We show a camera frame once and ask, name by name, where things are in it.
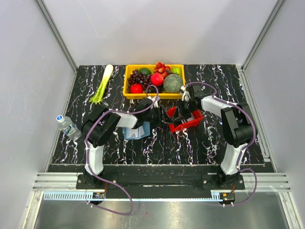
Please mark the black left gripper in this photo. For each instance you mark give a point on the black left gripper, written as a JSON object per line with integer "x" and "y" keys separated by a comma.
{"x": 163, "y": 119}

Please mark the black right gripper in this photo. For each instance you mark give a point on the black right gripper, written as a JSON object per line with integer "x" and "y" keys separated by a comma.
{"x": 182, "y": 115}

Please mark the red plastic card tray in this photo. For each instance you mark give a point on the red plastic card tray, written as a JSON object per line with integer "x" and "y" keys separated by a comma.
{"x": 192, "y": 120}

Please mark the blue leather card holder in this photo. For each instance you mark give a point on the blue leather card holder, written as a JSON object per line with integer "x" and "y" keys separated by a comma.
{"x": 136, "y": 134}

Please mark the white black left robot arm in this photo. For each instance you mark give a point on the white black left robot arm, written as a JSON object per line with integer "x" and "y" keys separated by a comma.
{"x": 98, "y": 129}

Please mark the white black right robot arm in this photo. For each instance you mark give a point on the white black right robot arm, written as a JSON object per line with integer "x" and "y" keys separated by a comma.
{"x": 239, "y": 129}

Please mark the dark blueberry cluster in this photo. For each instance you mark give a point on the dark blueberry cluster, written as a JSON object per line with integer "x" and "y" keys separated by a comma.
{"x": 153, "y": 90}

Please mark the green netted melon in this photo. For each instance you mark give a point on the green netted melon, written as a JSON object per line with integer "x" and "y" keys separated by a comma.
{"x": 172, "y": 83}

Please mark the red pomegranate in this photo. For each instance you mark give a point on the red pomegranate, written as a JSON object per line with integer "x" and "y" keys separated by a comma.
{"x": 157, "y": 79}

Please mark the red tomato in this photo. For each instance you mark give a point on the red tomato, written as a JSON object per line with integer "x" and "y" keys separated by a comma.
{"x": 136, "y": 88}

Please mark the dark purple grape bunch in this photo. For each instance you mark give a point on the dark purple grape bunch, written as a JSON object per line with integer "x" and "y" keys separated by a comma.
{"x": 137, "y": 77}

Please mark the dark green avocado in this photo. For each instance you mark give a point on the dark green avocado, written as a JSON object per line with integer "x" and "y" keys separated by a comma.
{"x": 145, "y": 71}

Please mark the red lychee cluster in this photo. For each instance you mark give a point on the red lychee cluster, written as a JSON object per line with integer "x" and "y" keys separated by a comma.
{"x": 161, "y": 68}

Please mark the green white celery stalk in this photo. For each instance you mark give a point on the green white celery stalk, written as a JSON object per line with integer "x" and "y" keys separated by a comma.
{"x": 97, "y": 98}

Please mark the clear plastic water bottle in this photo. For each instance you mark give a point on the clear plastic water bottle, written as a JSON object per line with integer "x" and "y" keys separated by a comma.
{"x": 68, "y": 127}

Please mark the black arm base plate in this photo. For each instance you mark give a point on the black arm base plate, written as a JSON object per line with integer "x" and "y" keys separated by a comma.
{"x": 205, "y": 181}

